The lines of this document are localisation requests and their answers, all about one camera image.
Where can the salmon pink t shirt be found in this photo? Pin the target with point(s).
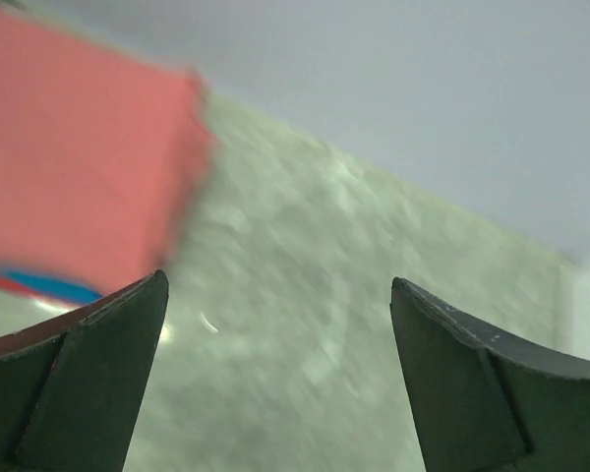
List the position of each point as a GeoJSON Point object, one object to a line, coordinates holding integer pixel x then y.
{"type": "Point", "coordinates": [100, 154]}

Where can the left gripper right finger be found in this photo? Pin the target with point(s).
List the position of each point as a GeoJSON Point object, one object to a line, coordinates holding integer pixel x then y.
{"type": "Point", "coordinates": [484, 399]}

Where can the folded orange t shirt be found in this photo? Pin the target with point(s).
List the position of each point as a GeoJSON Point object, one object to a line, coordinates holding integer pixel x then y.
{"type": "Point", "coordinates": [14, 287]}

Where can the folded blue t shirt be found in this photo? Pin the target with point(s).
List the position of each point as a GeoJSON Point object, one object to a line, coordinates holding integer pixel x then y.
{"type": "Point", "coordinates": [54, 287]}

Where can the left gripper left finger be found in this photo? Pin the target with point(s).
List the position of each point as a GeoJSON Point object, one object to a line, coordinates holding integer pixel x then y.
{"type": "Point", "coordinates": [71, 387]}

